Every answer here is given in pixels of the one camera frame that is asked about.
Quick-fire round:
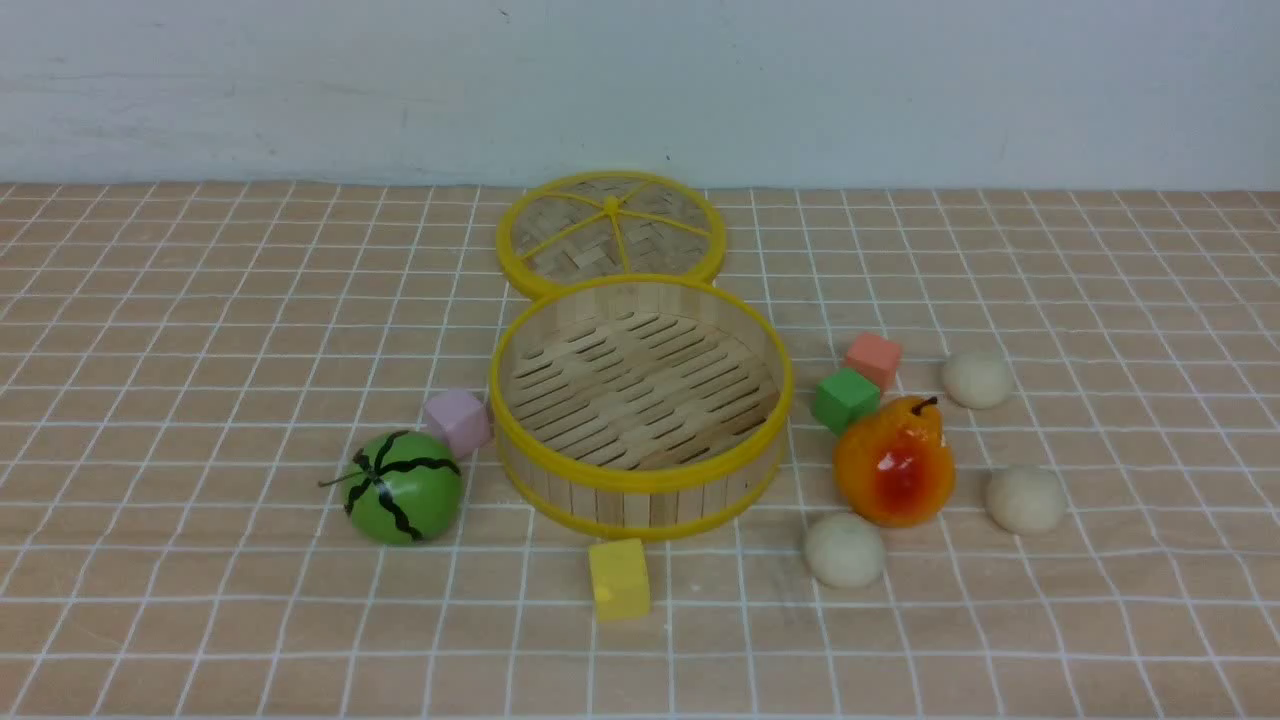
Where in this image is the white bun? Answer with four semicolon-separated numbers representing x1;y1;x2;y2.
803;512;886;589
984;466;1068;536
941;351;1015;410

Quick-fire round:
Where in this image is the bamboo steamer tray yellow rim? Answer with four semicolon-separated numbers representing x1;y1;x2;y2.
489;275;795;541

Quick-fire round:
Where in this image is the bamboo steamer lid yellow rim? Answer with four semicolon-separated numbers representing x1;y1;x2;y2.
495;170;727;299

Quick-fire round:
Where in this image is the pink foam cube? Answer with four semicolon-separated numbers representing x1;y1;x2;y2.
422;389;493;457

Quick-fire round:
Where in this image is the green foam cube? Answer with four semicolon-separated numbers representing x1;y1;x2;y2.
810;368;881;436

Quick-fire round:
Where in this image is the yellow foam cube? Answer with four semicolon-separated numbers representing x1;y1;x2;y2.
588;538;652;623

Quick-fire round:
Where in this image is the orange foam cube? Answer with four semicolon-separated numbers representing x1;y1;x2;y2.
844;332;902;392

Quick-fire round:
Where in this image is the green toy watermelon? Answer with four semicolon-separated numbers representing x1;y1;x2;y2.
317;429;465;546

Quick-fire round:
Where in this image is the orange toy pear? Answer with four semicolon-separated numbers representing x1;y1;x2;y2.
833;396;956;528

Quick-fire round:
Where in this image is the checkered beige tablecloth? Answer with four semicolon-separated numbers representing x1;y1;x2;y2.
1;184;1279;719

